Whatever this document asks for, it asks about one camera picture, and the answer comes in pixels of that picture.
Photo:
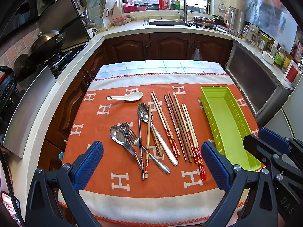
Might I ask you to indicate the white cups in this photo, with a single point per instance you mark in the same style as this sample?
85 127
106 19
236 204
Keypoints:
90 32

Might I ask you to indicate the white kitchen countertop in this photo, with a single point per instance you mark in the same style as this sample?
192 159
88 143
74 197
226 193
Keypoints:
123 30

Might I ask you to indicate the green plastic utensil tray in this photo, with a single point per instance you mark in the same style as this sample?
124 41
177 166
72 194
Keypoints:
227 123

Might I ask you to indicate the glass jug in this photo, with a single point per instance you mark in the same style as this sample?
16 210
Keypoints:
251 35

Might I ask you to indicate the orange and white printed blanket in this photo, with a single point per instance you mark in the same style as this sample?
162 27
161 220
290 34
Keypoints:
104 127

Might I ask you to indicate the smartphone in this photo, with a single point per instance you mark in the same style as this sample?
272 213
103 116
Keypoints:
9 208

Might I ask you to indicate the pink lid food container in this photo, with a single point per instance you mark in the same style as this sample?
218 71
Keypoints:
119 21

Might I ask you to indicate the bamboo chopstick red band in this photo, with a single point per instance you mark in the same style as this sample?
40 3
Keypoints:
148 141

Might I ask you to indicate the white plastic bottle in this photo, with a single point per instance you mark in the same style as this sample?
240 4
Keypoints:
274 48

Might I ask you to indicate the large pink bowl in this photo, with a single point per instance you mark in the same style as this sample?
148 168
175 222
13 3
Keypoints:
129 7

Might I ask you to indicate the green label bottle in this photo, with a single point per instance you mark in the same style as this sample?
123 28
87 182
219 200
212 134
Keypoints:
279 56

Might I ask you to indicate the red label jar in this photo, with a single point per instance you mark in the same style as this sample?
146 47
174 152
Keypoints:
292 72

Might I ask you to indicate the steel electric kettle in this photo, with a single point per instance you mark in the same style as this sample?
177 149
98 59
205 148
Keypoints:
236 23

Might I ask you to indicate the cream chopstick red striped end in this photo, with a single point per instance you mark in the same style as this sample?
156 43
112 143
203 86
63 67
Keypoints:
187 123

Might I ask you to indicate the metal kitchen faucet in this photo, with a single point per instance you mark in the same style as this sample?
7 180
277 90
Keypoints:
184 9

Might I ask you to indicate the wooden cutting board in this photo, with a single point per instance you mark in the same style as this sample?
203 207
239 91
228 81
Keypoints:
107 6

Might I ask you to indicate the metal chopstick twisted end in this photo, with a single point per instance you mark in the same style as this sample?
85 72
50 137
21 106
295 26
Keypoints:
142 165
175 127

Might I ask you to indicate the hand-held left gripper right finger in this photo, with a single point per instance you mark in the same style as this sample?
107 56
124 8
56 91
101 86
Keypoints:
215 167

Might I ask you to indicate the black gas stove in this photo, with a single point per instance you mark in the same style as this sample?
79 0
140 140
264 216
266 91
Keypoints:
71 56

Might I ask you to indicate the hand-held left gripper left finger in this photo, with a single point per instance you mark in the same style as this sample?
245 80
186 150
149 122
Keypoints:
91 163

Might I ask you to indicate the red spray bottle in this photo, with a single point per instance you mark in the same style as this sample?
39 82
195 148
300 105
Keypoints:
161 2

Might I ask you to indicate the light wooden chopstick red patterned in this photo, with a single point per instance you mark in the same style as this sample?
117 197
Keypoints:
162 123
165 123

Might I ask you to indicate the brown wooden kitchen cabinets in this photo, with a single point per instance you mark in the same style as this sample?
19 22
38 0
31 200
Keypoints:
165 46

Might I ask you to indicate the dark wok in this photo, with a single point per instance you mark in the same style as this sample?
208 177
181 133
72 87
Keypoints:
47 41

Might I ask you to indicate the white bowl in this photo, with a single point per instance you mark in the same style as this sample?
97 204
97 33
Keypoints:
268 57

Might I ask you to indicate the stainless steel cabinet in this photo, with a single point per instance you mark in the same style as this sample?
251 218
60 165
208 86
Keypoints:
255 80

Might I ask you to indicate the small pink bowl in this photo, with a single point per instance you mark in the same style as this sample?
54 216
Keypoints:
142 8

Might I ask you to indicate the white ceramic spoon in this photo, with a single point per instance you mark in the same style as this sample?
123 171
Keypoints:
135 96

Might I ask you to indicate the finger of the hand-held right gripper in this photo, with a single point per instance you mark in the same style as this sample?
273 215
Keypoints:
256 147
274 141

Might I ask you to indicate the metal fork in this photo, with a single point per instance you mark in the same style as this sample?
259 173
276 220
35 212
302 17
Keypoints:
163 169

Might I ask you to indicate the small metal spoon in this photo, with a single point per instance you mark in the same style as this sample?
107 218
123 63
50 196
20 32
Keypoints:
124 125

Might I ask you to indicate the white wall socket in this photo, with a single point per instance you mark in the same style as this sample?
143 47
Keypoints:
221 6

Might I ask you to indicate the black kitchen appliance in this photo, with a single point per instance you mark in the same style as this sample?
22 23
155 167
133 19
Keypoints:
7 92

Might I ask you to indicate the pink soap bottle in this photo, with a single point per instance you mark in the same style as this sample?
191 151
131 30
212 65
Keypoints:
167 2

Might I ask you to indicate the light blue tablecloth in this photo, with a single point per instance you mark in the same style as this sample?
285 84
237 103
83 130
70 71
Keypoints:
142 67

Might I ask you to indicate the brown wooden chopstick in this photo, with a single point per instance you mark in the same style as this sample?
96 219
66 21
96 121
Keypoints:
161 152
177 123
158 150
181 123

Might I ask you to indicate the stack of metal pans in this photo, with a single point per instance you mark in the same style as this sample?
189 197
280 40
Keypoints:
203 21

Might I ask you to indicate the stainless steel splash panel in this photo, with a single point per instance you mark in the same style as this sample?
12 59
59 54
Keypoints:
30 108

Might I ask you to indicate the stainless steel sink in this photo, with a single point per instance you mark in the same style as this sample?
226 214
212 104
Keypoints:
165 23

